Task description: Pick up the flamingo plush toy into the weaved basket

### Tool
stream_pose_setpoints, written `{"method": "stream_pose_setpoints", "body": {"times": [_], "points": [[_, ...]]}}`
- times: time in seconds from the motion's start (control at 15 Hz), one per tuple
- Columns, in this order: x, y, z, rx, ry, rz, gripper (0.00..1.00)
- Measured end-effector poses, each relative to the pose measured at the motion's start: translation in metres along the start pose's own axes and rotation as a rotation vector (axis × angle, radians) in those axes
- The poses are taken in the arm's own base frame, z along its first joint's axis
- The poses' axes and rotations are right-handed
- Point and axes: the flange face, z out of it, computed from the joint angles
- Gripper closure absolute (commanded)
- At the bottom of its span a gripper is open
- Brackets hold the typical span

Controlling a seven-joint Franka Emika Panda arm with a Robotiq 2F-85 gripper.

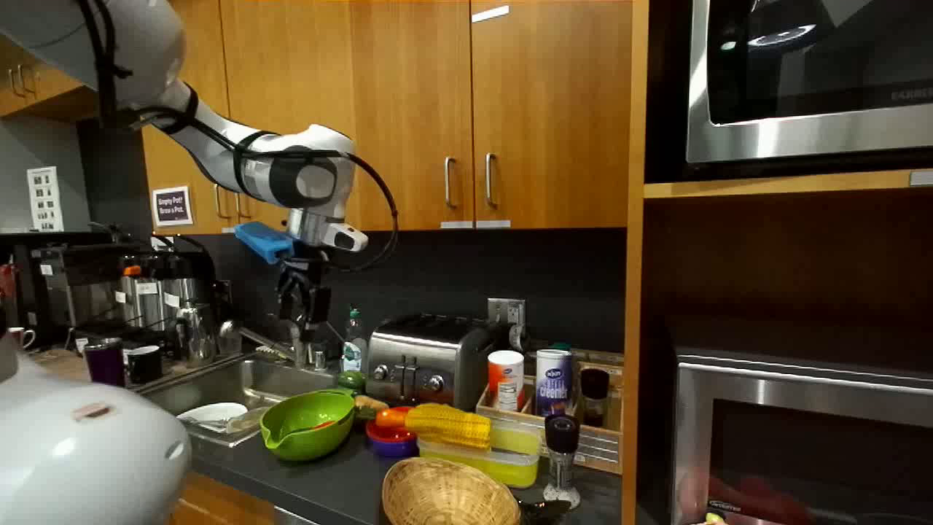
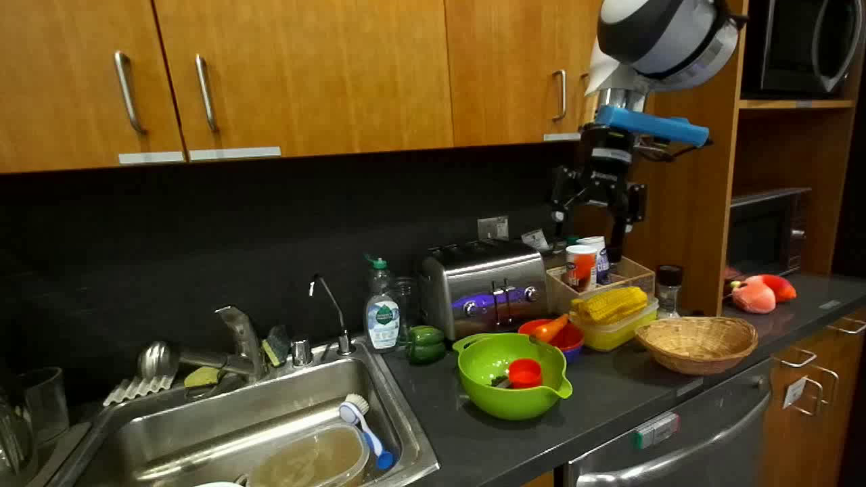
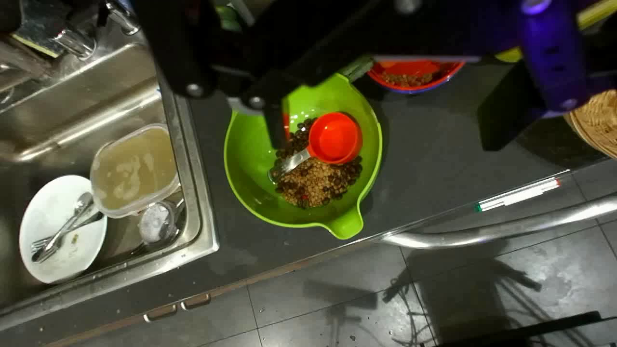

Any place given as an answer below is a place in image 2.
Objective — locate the thin chrome tap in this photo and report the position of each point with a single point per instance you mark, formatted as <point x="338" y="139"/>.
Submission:
<point x="335" y="312"/>

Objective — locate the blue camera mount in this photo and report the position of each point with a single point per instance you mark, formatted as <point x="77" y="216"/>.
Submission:
<point x="649" y="126"/>

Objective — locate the wooden tall shelf unit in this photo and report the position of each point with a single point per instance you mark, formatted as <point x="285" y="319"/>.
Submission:
<point x="694" y="224"/>

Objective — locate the pink flamingo plush toy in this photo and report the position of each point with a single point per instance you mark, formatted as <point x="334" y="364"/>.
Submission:
<point x="756" y="296"/>

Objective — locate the metal pot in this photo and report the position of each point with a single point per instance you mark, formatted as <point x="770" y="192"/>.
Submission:
<point x="42" y="410"/>

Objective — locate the silver slotted utensil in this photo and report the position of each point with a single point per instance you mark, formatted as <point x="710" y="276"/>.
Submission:
<point x="136" y="389"/>

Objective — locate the metal ladle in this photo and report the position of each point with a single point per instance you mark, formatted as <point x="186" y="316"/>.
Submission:
<point x="154" y="358"/>

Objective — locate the black toaster oven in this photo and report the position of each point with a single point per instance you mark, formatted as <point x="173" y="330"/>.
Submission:
<point x="763" y="236"/>

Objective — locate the white bottle red label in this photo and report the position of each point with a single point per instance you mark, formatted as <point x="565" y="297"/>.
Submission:
<point x="580" y="268"/>

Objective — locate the wooden drawer cabinet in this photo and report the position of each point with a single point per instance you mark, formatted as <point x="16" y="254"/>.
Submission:
<point x="814" y="422"/>

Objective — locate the blue white dish brush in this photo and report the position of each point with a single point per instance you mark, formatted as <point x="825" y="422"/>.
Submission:
<point x="365" y="434"/>

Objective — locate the tan storage box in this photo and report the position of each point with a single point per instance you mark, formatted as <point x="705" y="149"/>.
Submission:
<point x="632" y="274"/>

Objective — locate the wooden wall cabinet door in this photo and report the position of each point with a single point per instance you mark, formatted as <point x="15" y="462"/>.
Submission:
<point x="315" y="70"/>
<point x="504" y="63"/>
<point x="63" y="81"/>
<point x="584" y="36"/>

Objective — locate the yellow toy corn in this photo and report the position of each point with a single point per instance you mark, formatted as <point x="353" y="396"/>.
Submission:
<point x="611" y="303"/>

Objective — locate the green mixing bowl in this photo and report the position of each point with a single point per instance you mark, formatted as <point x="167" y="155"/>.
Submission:
<point x="490" y="396"/>

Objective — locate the silver toaster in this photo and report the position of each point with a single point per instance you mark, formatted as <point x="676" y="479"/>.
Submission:
<point x="488" y="288"/>

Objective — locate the silver wall outlet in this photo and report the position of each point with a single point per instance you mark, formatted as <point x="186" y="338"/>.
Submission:
<point x="492" y="228"/>

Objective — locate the clear plastic tub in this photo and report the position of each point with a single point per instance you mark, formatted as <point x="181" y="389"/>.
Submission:
<point x="312" y="460"/>

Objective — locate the chrome faucet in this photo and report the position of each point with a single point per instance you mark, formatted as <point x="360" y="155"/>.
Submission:
<point x="242" y="338"/>

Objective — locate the red toy tomato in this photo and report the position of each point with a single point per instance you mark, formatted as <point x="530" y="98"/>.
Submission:
<point x="526" y="374"/>

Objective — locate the white crumpled packet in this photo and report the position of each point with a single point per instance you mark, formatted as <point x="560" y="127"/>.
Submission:
<point x="537" y="239"/>

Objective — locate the red bowl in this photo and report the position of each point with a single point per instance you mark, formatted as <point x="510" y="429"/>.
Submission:
<point x="568" y="342"/>

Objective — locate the yellow plastic container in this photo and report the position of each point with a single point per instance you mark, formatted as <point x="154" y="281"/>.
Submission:
<point x="617" y="330"/>

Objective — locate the woven wicker basket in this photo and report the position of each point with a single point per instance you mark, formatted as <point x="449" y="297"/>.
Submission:
<point x="695" y="343"/>

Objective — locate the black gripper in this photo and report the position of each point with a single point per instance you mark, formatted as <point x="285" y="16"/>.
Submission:
<point x="602" y="162"/>

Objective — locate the green toy bell pepper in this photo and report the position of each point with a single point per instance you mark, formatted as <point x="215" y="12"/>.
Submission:
<point x="426" y="343"/>

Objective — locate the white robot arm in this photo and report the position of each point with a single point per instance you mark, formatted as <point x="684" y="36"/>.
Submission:
<point x="665" y="36"/>

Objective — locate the orange toy carrot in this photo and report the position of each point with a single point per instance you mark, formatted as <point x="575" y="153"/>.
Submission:
<point x="549" y="327"/>

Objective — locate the yellow green sponge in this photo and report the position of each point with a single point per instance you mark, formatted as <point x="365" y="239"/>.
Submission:
<point x="200" y="376"/>

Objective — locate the steel built-in microwave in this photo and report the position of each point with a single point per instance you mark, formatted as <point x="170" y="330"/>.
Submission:
<point x="798" y="43"/>

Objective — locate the clear dish soap bottle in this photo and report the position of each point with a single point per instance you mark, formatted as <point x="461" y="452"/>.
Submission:
<point x="383" y="315"/>

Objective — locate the stainless steel dishwasher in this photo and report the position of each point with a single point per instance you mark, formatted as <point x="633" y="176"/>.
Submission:
<point x="684" y="441"/>

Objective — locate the stainless steel sink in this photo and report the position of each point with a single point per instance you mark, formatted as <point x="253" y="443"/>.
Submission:
<point x="178" y="434"/>

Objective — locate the glass pepper shaker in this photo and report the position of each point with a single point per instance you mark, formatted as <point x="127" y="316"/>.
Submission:
<point x="669" y="291"/>

